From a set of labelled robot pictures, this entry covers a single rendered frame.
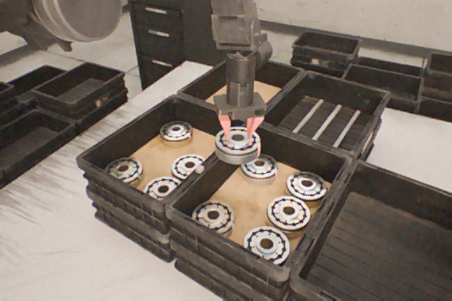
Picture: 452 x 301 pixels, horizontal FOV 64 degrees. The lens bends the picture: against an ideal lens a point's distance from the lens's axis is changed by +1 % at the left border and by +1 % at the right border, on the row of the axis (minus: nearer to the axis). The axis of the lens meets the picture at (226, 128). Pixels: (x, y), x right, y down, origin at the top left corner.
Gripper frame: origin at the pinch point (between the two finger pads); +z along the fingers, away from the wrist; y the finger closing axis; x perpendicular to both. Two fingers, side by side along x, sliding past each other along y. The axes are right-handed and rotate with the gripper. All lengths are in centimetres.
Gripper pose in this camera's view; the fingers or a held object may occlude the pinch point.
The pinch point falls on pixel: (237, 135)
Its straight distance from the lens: 81.1
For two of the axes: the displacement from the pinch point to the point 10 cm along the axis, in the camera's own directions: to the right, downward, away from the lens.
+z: -0.2, 8.4, 5.5
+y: -9.8, 1.0, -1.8
